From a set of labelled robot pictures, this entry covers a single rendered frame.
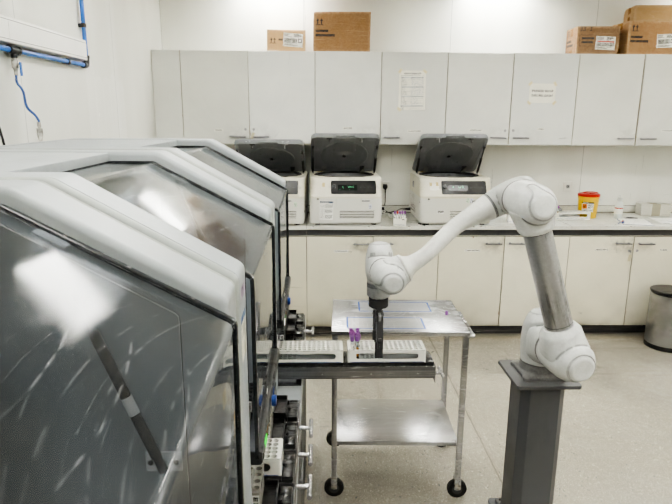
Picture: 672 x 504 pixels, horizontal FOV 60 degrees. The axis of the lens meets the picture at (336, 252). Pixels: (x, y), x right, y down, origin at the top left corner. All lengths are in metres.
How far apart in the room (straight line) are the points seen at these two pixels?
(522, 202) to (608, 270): 3.10
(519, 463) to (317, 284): 2.42
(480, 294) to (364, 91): 1.84
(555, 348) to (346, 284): 2.57
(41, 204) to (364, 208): 3.61
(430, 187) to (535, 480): 2.51
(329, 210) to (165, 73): 1.63
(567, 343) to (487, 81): 2.98
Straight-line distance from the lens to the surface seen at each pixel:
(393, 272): 1.96
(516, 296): 4.88
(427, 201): 4.53
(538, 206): 2.04
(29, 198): 1.04
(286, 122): 4.69
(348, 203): 4.46
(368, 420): 2.97
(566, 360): 2.26
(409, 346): 2.30
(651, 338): 5.11
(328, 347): 2.27
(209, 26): 5.15
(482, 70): 4.87
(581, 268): 5.01
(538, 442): 2.64
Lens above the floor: 1.73
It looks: 13 degrees down
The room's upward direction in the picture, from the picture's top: straight up
